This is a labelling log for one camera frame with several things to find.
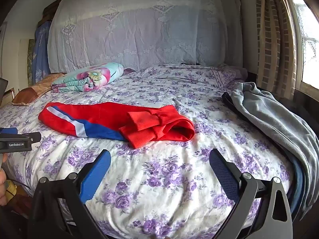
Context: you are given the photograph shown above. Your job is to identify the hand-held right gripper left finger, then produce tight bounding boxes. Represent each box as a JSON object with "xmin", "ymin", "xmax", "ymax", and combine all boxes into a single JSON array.
[{"xmin": 29, "ymin": 149, "xmax": 111, "ymax": 239}]

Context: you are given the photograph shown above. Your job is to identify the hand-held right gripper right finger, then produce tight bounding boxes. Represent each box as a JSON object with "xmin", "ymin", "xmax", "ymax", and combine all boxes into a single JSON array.
[{"xmin": 209, "ymin": 149, "xmax": 293, "ymax": 239}]

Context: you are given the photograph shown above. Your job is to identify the red pants with striped side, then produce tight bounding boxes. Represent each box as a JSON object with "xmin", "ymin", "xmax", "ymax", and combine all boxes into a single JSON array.
[{"xmin": 38, "ymin": 102, "xmax": 195, "ymax": 149}]

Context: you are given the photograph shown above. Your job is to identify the person's left hand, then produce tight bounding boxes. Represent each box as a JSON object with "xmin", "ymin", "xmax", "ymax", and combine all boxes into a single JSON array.
[{"xmin": 0, "ymin": 170, "xmax": 8, "ymax": 206}]

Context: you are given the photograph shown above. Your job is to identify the yellow object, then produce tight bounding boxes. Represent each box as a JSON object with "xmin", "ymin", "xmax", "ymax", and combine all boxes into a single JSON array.
[{"xmin": 5, "ymin": 179, "xmax": 17, "ymax": 203}]

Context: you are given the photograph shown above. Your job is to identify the brown satin pillow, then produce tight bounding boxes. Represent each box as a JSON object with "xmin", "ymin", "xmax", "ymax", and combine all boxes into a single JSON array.
[{"xmin": 12, "ymin": 73, "xmax": 66, "ymax": 105}]

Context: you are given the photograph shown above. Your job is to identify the bed with purple floral sheet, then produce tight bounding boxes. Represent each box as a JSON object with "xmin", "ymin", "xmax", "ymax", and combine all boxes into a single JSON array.
[{"xmin": 0, "ymin": 63, "xmax": 293, "ymax": 239}]

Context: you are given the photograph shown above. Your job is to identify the grey fleece garment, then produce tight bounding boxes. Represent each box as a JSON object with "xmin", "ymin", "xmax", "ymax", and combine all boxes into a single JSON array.
[{"xmin": 230, "ymin": 82, "xmax": 319, "ymax": 226}]

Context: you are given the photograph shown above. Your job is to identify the dark blue garment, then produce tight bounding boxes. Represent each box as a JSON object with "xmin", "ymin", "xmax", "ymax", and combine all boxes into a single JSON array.
[{"xmin": 284, "ymin": 149, "xmax": 309, "ymax": 219}]

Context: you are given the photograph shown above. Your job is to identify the blue printed cloth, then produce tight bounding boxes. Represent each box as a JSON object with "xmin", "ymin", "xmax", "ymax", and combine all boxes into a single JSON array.
[{"xmin": 32, "ymin": 21, "xmax": 52, "ymax": 85}]

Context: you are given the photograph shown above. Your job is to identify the folded teal floral quilt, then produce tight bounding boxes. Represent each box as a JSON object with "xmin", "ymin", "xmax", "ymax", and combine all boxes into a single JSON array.
[{"xmin": 51, "ymin": 63, "xmax": 124, "ymax": 93}]

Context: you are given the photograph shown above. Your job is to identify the beige checked curtain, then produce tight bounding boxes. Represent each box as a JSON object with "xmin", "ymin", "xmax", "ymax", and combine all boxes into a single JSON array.
[{"xmin": 255, "ymin": 0, "xmax": 298, "ymax": 99}]

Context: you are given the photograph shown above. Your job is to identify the white lace cover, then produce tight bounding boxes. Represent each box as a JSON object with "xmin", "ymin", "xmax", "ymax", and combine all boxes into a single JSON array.
[{"xmin": 47, "ymin": 0, "xmax": 243, "ymax": 73}]

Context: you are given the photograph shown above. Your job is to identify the bright window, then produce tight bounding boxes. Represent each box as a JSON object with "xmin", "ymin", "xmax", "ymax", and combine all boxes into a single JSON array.
[{"xmin": 287, "ymin": 0, "xmax": 319, "ymax": 91}]

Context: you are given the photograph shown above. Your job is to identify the black strap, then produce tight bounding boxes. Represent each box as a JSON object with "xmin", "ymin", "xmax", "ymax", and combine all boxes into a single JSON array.
[{"xmin": 222, "ymin": 92, "xmax": 246, "ymax": 120}]

